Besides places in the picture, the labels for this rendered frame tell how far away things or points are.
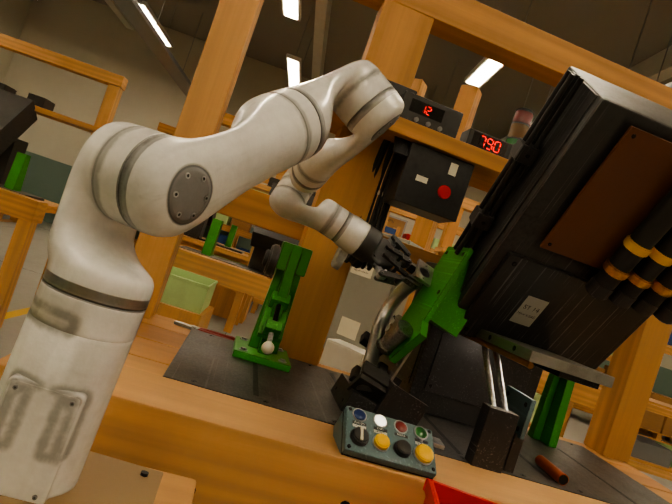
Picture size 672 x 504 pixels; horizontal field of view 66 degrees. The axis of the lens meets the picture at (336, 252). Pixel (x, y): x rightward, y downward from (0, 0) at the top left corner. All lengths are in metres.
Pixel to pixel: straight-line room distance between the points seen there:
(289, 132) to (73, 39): 12.16
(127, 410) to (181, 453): 0.09
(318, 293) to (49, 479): 0.94
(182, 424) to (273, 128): 0.42
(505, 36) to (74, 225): 1.29
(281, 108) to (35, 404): 0.37
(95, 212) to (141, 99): 11.41
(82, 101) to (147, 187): 11.83
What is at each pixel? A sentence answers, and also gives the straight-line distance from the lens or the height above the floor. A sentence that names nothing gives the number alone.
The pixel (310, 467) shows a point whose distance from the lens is 0.81.
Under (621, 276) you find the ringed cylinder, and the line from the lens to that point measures 1.02.
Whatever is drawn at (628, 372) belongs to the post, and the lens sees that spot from 1.76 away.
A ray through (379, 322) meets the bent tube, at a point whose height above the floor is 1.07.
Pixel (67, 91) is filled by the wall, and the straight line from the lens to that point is 12.44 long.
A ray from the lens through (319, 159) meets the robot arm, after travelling 0.91.
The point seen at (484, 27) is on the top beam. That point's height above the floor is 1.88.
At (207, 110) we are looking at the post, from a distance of 1.37.
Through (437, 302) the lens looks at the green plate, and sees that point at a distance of 1.03.
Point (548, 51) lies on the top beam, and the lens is 1.63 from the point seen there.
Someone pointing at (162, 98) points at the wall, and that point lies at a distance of 11.81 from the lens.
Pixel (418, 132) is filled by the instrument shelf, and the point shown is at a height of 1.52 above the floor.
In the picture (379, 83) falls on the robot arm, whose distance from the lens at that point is 0.80.
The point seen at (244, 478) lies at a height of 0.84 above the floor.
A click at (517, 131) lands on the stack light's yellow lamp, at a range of 1.56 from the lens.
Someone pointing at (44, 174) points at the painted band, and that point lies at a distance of 12.30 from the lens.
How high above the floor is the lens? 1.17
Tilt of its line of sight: 1 degrees up
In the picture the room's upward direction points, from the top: 19 degrees clockwise
